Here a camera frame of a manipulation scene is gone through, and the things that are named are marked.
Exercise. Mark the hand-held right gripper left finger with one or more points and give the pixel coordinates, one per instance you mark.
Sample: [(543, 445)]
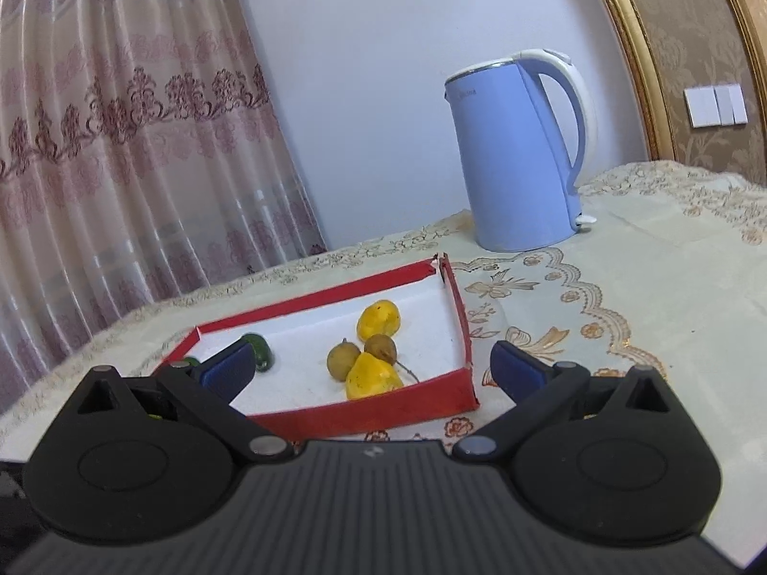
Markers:
[(231, 371)]

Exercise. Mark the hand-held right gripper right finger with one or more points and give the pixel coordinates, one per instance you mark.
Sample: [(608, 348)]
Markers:
[(518, 371)]

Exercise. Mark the green cucumber piece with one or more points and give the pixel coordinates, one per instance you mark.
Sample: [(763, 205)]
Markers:
[(190, 363)]

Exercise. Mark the red cardboard tray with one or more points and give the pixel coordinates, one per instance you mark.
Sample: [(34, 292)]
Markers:
[(299, 323)]

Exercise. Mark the brown longan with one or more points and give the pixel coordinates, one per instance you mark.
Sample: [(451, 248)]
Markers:
[(380, 347), (343, 360)]

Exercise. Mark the small yellow fruit piece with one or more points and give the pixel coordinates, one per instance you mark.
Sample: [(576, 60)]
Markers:
[(371, 377)]

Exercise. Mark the large yellow fruit piece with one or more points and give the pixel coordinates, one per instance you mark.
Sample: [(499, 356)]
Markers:
[(378, 318)]

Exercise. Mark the cream embroidered tablecloth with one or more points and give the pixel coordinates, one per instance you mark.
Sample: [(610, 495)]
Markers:
[(629, 287)]

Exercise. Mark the light blue electric kettle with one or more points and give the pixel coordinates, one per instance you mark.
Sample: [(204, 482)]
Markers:
[(509, 162)]

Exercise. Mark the pink patterned curtain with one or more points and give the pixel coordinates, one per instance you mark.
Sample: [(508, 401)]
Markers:
[(120, 132)]

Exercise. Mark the white wall switch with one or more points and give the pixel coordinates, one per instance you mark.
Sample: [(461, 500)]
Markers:
[(716, 106)]

